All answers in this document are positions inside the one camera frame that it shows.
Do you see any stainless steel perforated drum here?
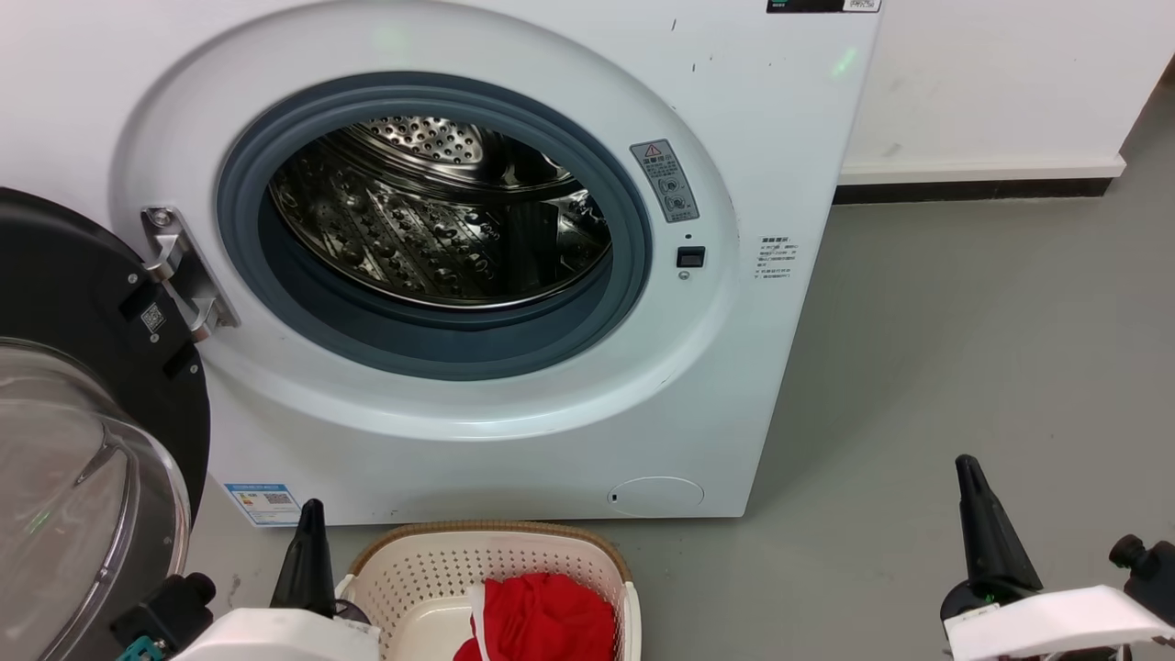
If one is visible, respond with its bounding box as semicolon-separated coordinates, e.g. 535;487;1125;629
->
268;116;613;309

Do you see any black round washer door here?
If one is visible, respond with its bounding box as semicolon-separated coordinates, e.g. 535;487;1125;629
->
0;186;212;661

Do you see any grey warning sticker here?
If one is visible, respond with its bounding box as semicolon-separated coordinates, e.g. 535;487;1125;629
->
630;140;700;224

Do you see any round white filter cover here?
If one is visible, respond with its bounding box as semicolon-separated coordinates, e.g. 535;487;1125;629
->
608;476;706;518

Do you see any grey rubber door gasket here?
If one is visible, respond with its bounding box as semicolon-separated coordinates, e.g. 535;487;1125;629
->
216;72;654;381

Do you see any cream perforated laundry basket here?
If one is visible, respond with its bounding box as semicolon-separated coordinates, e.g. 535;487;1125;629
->
335;521;642;661

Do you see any red and white garment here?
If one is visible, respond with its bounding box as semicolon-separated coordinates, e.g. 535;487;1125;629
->
453;573;618;661

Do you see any silver metal door hinge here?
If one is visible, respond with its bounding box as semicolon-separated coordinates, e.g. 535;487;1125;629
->
140;207;241;343

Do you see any white front-load washing machine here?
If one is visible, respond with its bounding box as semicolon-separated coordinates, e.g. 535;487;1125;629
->
0;0;882;527

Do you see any blue energy rating label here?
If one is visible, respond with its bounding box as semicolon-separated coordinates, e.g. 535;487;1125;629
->
224;482;302;527

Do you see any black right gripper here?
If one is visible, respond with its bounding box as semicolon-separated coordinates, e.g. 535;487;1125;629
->
940;454;1045;623

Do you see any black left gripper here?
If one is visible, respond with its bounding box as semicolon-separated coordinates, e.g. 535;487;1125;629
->
269;499;373;627

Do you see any white and black baseboard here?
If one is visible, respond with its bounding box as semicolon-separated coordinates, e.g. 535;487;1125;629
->
834;154;1127;205

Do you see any small printed text label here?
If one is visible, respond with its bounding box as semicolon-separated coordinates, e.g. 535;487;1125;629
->
756;236;800;281

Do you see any clear door glass bowl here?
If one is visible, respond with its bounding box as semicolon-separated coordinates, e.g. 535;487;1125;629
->
0;338;192;661

